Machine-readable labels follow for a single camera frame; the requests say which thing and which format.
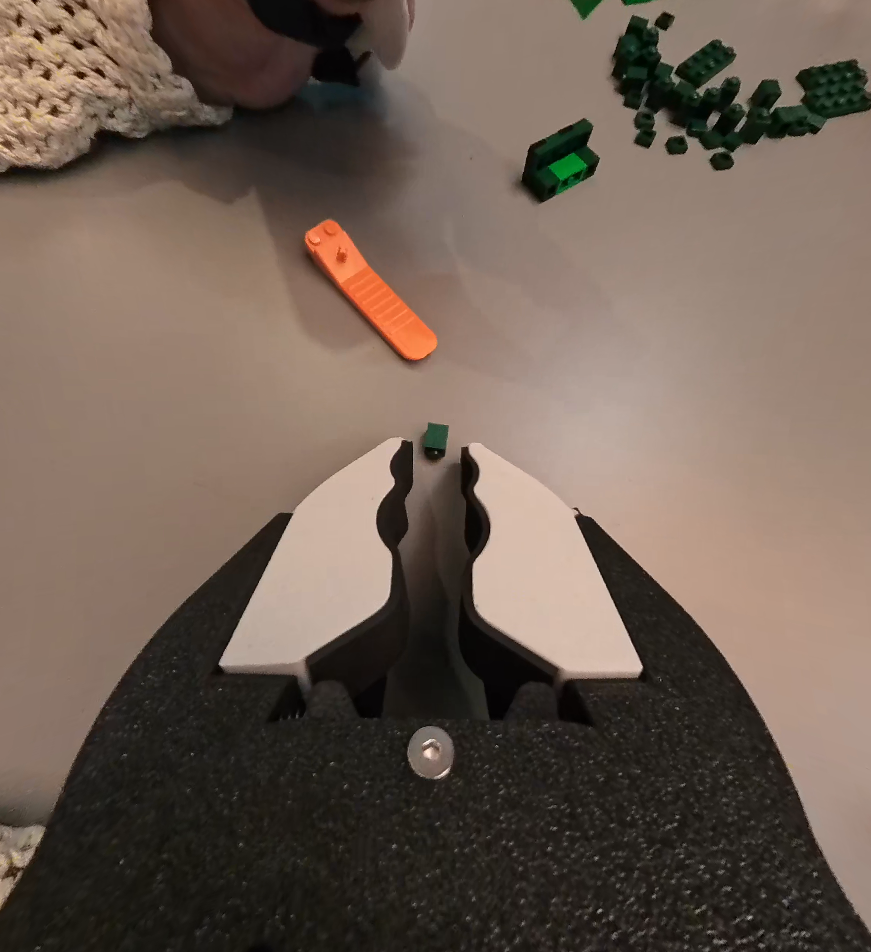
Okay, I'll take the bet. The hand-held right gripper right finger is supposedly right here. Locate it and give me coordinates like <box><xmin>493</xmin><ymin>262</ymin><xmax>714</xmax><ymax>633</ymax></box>
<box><xmin>456</xmin><ymin>443</ymin><xmax>645</xmax><ymax>720</ymax></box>

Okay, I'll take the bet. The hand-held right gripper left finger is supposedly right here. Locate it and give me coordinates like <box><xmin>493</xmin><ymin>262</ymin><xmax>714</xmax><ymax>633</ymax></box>
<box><xmin>217</xmin><ymin>437</ymin><xmax>416</xmax><ymax>720</ymax></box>

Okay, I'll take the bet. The pile of dark green lego pieces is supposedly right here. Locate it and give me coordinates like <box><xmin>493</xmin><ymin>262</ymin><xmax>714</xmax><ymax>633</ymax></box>
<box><xmin>610</xmin><ymin>11</ymin><xmax>871</xmax><ymax>174</ymax></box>

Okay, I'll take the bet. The person's left forearm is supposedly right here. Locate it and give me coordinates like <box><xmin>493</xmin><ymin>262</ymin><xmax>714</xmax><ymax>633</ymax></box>
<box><xmin>0</xmin><ymin>0</ymin><xmax>234</xmax><ymax>174</ymax></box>

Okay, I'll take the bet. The dark green lego subassembly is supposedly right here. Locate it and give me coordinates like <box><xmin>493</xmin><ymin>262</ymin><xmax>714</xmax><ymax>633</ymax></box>
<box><xmin>520</xmin><ymin>118</ymin><xmax>602</xmax><ymax>204</ymax></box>

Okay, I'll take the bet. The person's left hand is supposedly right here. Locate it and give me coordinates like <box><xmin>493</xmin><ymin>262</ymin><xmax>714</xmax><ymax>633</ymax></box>
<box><xmin>149</xmin><ymin>0</ymin><xmax>319</xmax><ymax>113</ymax></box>

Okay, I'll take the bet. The orange brick separator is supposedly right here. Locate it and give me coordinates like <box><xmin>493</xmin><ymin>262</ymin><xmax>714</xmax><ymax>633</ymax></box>
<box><xmin>303</xmin><ymin>218</ymin><xmax>438</xmax><ymax>363</ymax></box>

